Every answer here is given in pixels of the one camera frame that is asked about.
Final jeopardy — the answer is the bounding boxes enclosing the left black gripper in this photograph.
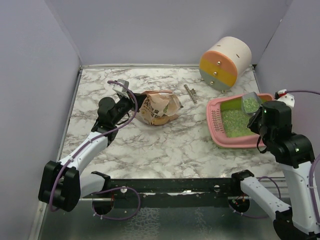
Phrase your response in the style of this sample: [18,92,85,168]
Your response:
[112,89,147,126]

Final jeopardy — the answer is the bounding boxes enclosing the grey metal litter scoop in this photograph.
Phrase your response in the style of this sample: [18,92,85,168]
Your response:
[241,92,262,116]

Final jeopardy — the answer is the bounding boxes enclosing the pink cat litter bag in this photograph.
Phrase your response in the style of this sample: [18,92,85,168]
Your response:
[135,90,183,126]

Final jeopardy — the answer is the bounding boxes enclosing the metal bag sealing clip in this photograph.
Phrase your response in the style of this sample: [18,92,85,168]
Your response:
[183,84,198,105]

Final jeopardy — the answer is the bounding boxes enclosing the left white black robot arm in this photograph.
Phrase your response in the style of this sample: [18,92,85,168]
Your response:
[38,93,147,212]

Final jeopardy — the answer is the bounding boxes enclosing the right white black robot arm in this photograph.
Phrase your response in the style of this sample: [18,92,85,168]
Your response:
[229,100,320,240]

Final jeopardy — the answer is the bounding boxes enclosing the green litter pellets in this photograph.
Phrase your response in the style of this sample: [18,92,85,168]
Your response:
[221,105,254,138]

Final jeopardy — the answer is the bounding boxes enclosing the pink green litter box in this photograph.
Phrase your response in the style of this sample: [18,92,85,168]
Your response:
[206,94,259,149]

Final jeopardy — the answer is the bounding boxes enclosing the round pastel drawer cabinet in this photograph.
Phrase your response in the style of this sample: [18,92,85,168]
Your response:
[199,36,252,92]

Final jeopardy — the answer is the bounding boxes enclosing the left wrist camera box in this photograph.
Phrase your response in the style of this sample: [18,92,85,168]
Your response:
[111,79,129,98]

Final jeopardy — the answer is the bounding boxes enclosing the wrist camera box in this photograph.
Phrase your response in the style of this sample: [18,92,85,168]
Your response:
[111,79,129,98]
[274,89,295,109]

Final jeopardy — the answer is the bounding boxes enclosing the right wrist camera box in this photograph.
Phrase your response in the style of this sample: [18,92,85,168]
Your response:
[274,89,295,109]

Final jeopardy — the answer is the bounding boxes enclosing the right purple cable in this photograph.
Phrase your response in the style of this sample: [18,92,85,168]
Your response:
[284,89,320,226]

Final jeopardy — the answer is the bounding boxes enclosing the purple cable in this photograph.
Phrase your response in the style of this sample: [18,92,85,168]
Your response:
[284,89,320,226]
[48,80,141,213]

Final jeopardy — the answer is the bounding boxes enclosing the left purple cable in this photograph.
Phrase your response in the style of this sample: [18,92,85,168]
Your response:
[48,80,141,213]

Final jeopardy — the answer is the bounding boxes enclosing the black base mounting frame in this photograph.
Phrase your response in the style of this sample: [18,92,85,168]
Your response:
[92,175,250,217]

